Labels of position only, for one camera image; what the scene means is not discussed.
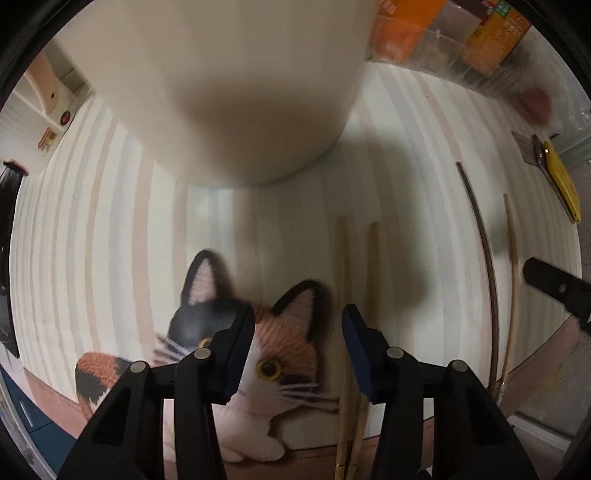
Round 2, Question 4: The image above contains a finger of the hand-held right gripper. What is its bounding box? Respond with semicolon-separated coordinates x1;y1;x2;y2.
523;257;591;334

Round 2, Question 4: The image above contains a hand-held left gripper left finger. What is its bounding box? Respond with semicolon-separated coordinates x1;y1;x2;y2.
55;305;257;480

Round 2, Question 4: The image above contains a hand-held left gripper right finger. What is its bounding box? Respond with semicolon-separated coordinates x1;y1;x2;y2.
342;304;539;480

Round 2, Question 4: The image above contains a black chopstick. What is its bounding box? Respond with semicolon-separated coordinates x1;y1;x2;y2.
455;161;502;393

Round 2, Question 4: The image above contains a cream ribbed utensil holder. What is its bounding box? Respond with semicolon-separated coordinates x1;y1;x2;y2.
60;0;384;190

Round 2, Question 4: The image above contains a yellow utility knife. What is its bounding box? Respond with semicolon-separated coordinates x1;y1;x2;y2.
531;134;581;224

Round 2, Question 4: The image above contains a small brown card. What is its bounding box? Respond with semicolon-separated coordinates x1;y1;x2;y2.
512;131;539;164

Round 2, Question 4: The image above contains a cat printed striped tablecloth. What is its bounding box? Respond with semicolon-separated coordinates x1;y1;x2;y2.
9;60;583;480

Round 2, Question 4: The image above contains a red packet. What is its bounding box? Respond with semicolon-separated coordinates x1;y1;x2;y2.
517;88;554;123

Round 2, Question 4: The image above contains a clear plastic bag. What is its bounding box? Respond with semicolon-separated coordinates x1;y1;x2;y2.
522;28;591;162

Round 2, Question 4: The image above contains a blue kitchen cabinet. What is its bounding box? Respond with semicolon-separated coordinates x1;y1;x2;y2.
0;364;75;480

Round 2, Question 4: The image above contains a clear plastic organizer tray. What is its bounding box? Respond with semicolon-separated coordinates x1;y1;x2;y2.
365;0;532;97

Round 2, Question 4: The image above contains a black induction cooktop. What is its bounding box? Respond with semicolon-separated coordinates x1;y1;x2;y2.
0;159;28;358

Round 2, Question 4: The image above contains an orange seasoning packet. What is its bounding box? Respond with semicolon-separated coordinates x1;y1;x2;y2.
374;0;448;61

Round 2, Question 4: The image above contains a cream electric kettle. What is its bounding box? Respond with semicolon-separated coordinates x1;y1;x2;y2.
0;51;93;153

